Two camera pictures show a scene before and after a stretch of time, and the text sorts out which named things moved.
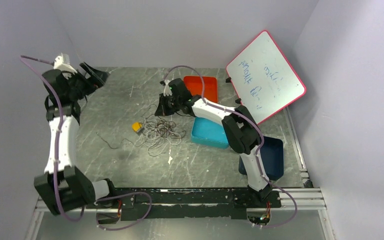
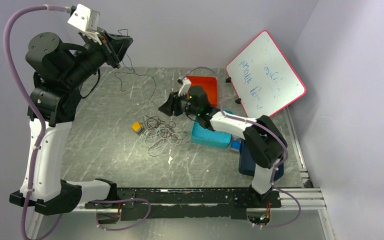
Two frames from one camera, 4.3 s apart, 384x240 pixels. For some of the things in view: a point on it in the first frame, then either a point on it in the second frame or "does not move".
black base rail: [168, 203] does not move
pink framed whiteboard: [263, 78] does not move
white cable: [156, 135] does not move
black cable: [118, 147] → [133, 71]
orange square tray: [194, 84] does not move
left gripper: [97, 80] → [114, 46]
